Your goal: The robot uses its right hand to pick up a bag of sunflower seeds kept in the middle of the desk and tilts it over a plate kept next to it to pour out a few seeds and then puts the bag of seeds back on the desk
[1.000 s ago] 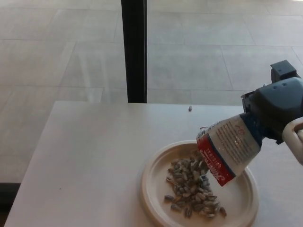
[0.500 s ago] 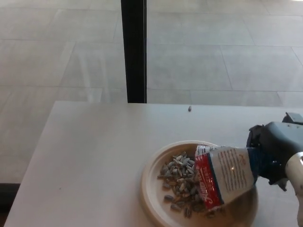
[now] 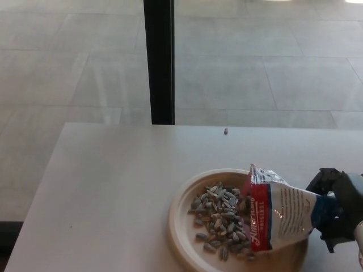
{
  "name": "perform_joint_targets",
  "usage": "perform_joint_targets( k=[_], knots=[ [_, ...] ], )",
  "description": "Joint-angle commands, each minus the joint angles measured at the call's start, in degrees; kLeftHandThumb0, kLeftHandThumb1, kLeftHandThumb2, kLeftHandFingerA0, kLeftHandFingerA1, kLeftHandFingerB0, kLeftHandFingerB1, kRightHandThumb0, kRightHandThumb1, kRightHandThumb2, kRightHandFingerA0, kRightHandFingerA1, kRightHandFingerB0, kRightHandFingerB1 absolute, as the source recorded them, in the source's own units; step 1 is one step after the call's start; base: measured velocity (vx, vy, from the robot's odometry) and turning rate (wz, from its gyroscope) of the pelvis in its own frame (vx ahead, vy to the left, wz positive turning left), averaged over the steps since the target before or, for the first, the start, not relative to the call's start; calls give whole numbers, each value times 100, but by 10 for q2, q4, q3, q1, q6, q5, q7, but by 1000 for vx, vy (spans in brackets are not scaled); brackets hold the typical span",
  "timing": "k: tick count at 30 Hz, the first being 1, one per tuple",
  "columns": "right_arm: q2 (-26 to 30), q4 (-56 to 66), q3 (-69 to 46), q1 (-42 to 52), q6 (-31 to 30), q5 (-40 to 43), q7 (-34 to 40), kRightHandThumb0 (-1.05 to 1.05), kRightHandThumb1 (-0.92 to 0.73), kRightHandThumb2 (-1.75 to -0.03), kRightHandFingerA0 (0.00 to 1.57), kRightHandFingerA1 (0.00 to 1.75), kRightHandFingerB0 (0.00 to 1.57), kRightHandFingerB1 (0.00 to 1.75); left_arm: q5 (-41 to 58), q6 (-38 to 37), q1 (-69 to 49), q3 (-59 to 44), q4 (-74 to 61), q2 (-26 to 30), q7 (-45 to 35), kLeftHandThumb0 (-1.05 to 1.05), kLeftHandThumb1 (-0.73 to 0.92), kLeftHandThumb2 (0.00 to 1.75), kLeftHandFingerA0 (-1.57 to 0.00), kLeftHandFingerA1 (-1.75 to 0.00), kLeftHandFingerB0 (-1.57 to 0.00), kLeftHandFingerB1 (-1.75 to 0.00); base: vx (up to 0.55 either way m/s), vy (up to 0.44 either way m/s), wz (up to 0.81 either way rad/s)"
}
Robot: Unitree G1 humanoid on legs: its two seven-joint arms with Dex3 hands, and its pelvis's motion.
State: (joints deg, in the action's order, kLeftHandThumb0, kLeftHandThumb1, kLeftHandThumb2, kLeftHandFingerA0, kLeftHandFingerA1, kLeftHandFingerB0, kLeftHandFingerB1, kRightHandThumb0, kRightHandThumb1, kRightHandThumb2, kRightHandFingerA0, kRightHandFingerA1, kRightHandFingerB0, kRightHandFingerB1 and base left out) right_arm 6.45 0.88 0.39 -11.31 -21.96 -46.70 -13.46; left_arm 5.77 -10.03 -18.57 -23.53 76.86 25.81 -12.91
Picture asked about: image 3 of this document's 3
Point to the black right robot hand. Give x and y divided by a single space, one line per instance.
350 198

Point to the red white sunflower seed bag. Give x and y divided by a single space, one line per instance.
289 215

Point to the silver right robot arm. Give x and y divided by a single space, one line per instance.
359 232

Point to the pile of striped sunflower seeds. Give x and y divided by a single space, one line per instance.
218 218

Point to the single grey sunflower seed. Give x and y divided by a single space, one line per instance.
226 130

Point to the beige round paper plate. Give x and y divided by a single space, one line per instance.
181 224

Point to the black vertical window frame post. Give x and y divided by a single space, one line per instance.
160 62

